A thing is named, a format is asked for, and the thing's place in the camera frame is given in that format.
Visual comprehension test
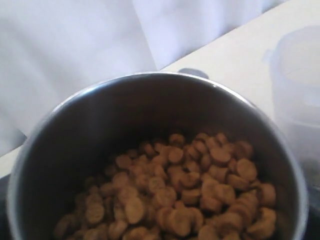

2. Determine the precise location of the steel mug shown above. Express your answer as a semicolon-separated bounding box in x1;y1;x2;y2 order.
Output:
6;72;309;240

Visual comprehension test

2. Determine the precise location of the clear plastic container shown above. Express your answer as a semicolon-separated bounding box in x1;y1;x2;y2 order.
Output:
263;25;320;189

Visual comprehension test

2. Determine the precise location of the white curtain backdrop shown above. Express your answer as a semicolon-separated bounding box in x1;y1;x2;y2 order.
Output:
0;0;280;155

